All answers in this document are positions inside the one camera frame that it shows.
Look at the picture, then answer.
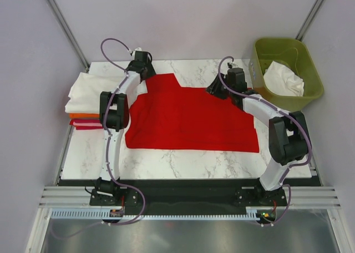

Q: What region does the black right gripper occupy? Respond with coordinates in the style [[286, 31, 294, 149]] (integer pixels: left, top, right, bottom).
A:
[[205, 73, 234, 100]]

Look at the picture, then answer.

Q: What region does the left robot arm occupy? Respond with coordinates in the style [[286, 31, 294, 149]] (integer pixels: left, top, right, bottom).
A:
[[98, 49, 156, 184]]

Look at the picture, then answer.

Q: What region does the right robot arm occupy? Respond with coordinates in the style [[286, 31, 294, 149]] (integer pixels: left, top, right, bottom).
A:
[[206, 68, 312, 205]]

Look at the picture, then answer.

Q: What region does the white crumpled t shirt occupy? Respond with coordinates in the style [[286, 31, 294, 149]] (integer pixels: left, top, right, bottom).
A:
[[263, 61, 305, 97]]

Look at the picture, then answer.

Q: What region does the green plastic bin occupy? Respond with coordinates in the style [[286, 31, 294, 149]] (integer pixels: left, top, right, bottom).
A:
[[248, 37, 324, 112]]

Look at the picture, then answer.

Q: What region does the white folded t shirt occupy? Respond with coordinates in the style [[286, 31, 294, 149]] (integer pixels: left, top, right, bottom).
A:
[[65, 72, 124, 118]]

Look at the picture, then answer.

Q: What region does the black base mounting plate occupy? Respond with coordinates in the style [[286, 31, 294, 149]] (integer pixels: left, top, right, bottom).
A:
[[59, 179, 288, 215]]

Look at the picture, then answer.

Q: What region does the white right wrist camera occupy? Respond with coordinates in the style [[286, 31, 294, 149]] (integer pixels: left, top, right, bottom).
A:
[[227, 62, 240, 69]]

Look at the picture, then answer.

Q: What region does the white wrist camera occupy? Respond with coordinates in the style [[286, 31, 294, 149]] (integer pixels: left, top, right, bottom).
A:
[[227, 62, 240, 69], [130, 47, 142, 56]]

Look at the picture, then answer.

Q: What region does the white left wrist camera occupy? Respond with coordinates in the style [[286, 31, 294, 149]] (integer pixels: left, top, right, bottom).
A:
[[130, 47, 142, 56]]

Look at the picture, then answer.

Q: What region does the left aluminium frame post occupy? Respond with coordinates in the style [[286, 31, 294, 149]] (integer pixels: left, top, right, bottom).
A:
[[45, 0, 90, 72]]

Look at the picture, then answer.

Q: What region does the aluminium frame post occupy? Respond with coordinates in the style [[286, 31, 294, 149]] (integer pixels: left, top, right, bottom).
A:
[[45, 0, 90, 72], [295, 0, 326, 41]]

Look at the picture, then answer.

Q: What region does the right aluminium frame post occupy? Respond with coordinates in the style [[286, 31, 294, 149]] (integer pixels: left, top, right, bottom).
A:
[[295, 0, 326, 41]]

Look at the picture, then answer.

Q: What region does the white slotted cable duct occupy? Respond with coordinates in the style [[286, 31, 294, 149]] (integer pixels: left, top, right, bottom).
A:
[[50, 204, 276, 220]]

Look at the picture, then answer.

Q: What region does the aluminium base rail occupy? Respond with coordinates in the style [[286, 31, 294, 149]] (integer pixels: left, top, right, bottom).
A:
[[39, 186, 341, 209]]

